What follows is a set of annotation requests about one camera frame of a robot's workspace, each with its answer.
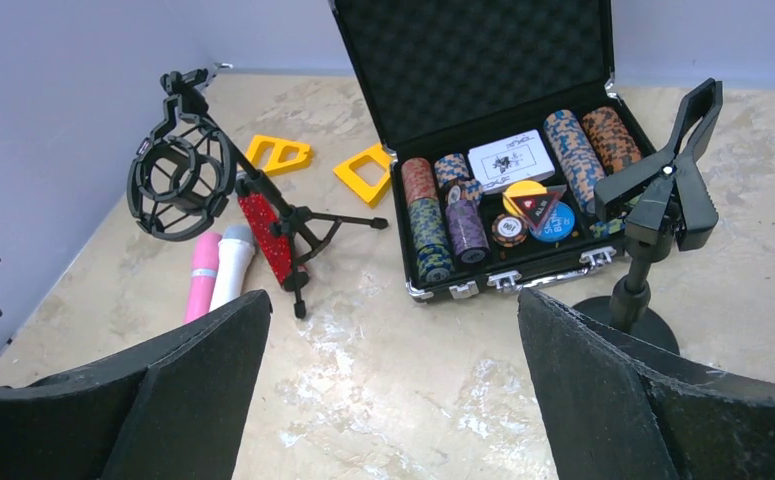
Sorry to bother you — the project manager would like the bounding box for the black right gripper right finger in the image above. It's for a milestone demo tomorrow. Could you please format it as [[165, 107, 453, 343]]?
[[518, 289, 775, 479]]

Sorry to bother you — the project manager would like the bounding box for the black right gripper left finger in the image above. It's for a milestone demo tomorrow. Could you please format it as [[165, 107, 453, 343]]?
[[0, 290, 273, 479]]

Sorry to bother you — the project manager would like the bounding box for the red glitter microphone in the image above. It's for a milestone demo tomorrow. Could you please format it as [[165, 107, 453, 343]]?
[[237, 193, 309, 292]]

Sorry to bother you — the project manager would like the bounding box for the black clip stand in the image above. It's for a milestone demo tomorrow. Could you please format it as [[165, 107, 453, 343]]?
[[574, 78, 723, 354]]

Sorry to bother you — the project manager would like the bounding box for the black tripod shock-mount stand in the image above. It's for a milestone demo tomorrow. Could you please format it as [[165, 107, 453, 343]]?
[[126, 68, 388, 320]]

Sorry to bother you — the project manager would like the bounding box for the pink toy microphone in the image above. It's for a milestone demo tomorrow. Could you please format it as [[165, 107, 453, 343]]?
[[184, 231, 222, 323]]

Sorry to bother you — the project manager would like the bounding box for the white toy microphone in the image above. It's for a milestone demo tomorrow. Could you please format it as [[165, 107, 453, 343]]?
[[210, 224, 256, 311]]

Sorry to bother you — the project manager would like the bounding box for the blue round blind button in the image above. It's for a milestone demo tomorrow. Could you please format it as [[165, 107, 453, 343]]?
[[531, 202, 576, 243]]

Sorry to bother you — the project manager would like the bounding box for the red all-in triangle button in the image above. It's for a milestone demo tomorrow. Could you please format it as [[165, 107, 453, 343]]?
[[520, 192, 561, 231]]

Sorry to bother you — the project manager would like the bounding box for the green poker chip stack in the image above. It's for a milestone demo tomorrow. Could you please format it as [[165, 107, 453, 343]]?
[[408, 198, 456, 283]]

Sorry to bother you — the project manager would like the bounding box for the purple poker chip stack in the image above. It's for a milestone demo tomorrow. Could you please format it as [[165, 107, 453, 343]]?
[[446, 199, 490, 265]]

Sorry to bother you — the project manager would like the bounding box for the yellow dealer button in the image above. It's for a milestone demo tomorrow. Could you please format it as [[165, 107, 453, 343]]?
[[502, 180, 547, 216]]

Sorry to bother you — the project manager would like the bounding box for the blue orange chip stack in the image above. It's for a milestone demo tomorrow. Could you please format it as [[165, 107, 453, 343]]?
[[543, 110, 606, 216]]

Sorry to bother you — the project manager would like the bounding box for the orange black chip stack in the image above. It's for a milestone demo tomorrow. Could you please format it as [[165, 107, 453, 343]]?
[[581, 106, 643, 175]]

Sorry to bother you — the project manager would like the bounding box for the white playing card box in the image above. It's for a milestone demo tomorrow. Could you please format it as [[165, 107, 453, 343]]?
[[468, 129, 556, 195]]

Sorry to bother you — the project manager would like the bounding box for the yellow triangle block left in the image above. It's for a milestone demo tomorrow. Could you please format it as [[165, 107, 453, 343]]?
[[246, 134, 313, 176]]

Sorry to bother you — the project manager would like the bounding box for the yellow triangle block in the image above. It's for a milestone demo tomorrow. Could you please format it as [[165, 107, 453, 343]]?
[[246, 134, 313, 176], [333, 144, 392, 209]]

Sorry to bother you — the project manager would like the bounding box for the yellow triangle block right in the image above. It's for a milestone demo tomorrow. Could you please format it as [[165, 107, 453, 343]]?
[[333, 144, 392, 209]]

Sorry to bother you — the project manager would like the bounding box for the red poker chip stack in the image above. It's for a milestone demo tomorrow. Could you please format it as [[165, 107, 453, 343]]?
[[400, 157, 437, 205]]

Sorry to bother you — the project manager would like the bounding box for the black poker chip case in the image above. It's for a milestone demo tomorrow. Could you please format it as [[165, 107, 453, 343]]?
[[330, 1, 654, 303]]

